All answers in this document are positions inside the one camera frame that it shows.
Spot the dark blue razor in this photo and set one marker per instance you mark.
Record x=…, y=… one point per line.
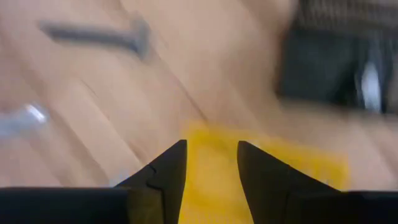
x=93, y=35

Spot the yellow plastic basket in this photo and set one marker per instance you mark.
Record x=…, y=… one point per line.
x=211, y=174

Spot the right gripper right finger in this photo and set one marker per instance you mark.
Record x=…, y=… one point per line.
x=264, y=186

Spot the black plastic basket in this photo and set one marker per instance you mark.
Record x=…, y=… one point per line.
x=317, y=68

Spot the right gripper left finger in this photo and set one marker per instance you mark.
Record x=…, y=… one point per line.
x=168, y=186

